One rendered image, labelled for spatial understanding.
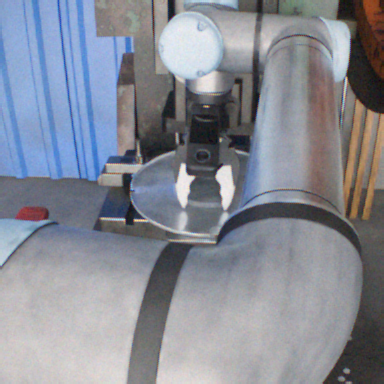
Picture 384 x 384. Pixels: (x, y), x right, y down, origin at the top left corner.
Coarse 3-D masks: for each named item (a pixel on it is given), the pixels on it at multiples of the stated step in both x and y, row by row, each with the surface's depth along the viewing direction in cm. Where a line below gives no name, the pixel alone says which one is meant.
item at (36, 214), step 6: (24, 210) 80; (30, 210) 80; (36, 210) 80; (42, 210) 80; (18, 216) 79; (24, 216) 79; (30, 216) 79; (36, 216) 79; (42, 216) 79; (48, 216) 81
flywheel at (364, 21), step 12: (360, 0) 93; (372, 0) 90; (360, 12) 93; (372, 12) 89; (360, 24) 94; (372, 24) 87; (360, 36) 94; (372, 36) 86; (372, 48) 86; (372, 60) 87
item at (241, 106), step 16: (176, 0) 70; (240, 0) 70; (256, 0) 69; (176, 80) 78; (240, 80) 76; (176, 96) 80; (240, 96) 76; (176, 112) 82; (224, 112) 77; (240, 112) 78
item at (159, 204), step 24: (144, 168) 88; (168, 168) 88; (240, 168) 88; (144, 192) 81; (168, 192) 81; (192, 192) 80; (216, 192) 80; (240, 192) 80; (144, 216) 75; (168, 216) 75; (192, 216) 75; (216, 216) 75
